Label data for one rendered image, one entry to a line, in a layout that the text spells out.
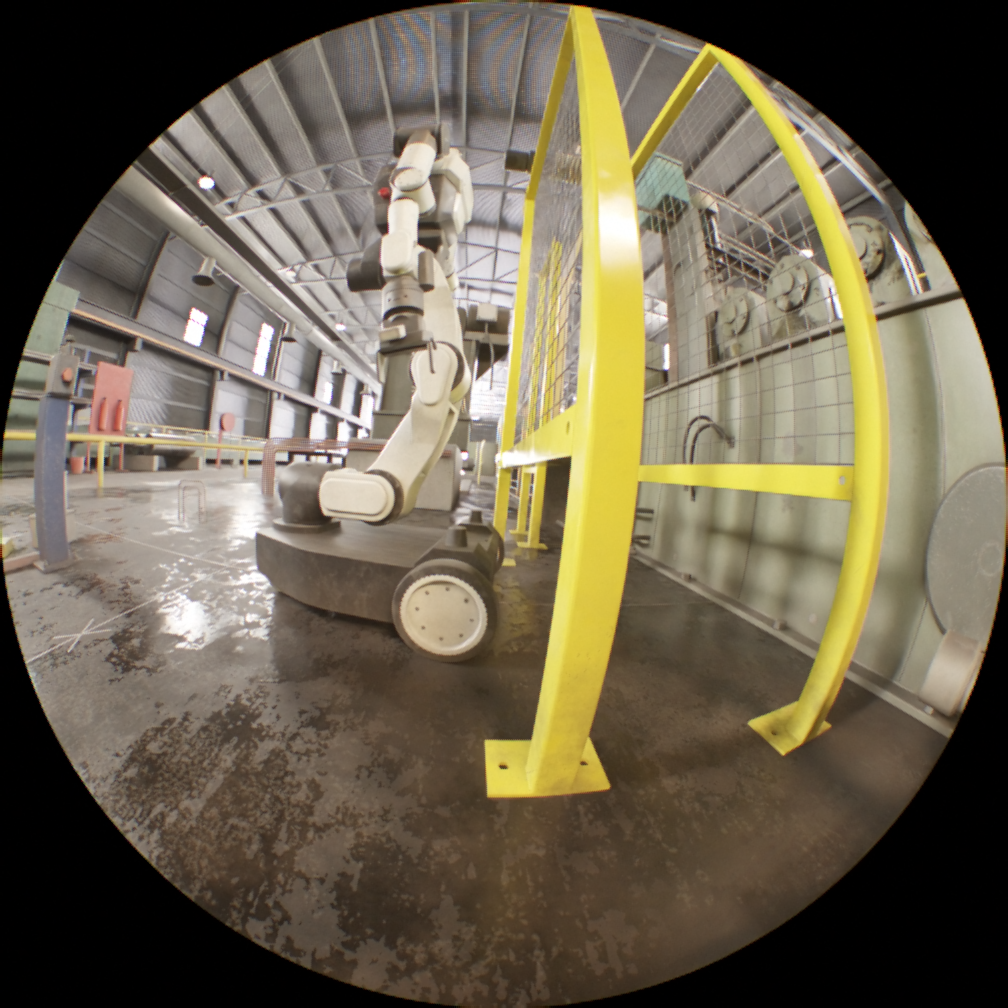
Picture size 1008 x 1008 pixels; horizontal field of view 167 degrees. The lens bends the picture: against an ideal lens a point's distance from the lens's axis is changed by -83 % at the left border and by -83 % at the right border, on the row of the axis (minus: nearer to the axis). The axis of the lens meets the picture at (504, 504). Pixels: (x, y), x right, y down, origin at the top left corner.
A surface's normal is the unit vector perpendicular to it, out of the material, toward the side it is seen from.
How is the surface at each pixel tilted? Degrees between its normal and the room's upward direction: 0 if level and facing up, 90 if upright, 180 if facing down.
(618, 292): 90
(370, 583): 90
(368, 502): 90
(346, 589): 90
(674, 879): 0
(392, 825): 0
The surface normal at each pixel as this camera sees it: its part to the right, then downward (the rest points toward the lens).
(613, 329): 0.07, 0.09
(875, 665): -0.99, -0.08
